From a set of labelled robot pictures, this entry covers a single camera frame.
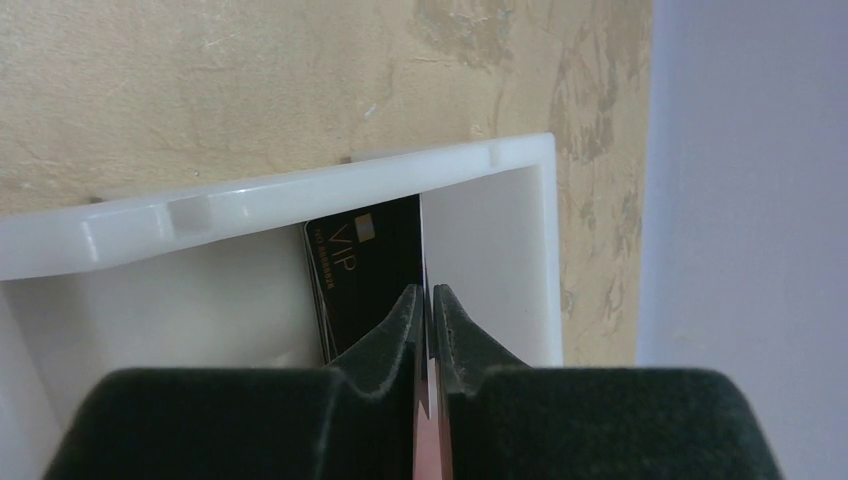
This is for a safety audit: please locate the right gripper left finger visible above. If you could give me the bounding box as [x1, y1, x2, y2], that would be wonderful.
[45, 285, 423, 479]

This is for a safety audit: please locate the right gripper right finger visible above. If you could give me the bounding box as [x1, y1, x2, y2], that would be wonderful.
[433, 285, 782, 479]

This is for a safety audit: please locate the black credit card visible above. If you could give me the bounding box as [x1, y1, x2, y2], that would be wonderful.
[302, 195, 424, 363]

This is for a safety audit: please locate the black card in sleeve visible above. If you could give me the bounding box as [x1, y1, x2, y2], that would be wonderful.
[418, 196, 433, 419]

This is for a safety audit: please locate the white plastic bin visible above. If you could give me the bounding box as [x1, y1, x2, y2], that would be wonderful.
[1, 133, 563, 479]

